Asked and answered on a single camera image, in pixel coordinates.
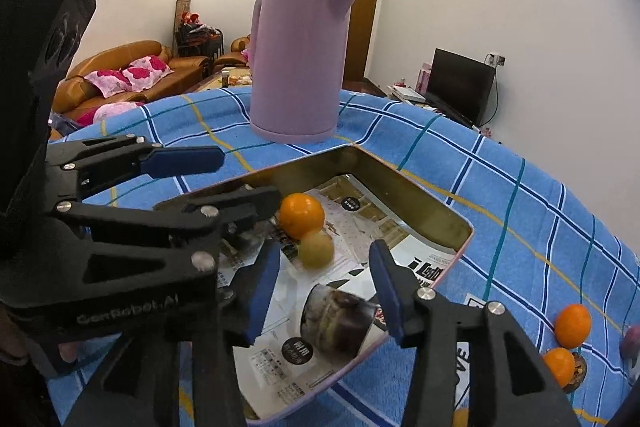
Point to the pink metal tin box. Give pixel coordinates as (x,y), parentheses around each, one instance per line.
(400,187)

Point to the brown leather armchair sofa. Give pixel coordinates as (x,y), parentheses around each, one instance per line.
(235,49)

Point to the small yellow-green citrus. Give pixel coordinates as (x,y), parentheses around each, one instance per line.
(316,250)

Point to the purple passion fruit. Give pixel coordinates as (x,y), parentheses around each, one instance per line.
(631,341)

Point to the tall pink box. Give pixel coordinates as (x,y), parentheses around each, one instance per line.
(424,79)

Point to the rack with clothes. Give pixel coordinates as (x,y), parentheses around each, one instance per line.
(195,32)

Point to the pink floral pillow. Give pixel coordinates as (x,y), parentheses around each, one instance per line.
(107,113)
(145,69)
(107,83)

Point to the black flat television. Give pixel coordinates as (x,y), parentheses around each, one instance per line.
(460,87)

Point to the dark round nut cake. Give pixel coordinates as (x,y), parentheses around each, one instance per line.
(581,369)

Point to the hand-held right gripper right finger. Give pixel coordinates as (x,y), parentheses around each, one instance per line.
(387,292)

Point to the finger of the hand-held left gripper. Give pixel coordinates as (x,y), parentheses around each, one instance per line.
(185,161)
(240,207)

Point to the wall power outlet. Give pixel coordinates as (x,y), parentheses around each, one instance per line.
(496,59)

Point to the pink electric kettle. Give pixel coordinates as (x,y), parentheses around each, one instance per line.
(295,67)

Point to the brown wooden door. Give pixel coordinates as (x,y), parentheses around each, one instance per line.
(362,27)

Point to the layered cake roll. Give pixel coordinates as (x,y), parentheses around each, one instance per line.
(335,322)

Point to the wooden coffee table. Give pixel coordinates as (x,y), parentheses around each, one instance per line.
(230,81)

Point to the printed paper leaflet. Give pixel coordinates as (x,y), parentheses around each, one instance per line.
(280,372)

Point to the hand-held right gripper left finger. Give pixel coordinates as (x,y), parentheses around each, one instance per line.
(262,289)

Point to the long brown leather sofa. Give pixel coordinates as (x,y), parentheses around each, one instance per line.
(75,97)

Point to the blue plaid blanket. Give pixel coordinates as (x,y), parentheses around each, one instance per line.
(500,217)

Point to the person's left hand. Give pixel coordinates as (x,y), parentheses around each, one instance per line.
(67,351)

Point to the orange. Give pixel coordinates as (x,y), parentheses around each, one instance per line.
(559,364)
(573,325)
(301,214)

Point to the flat white box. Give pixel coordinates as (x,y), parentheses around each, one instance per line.
(407,94)

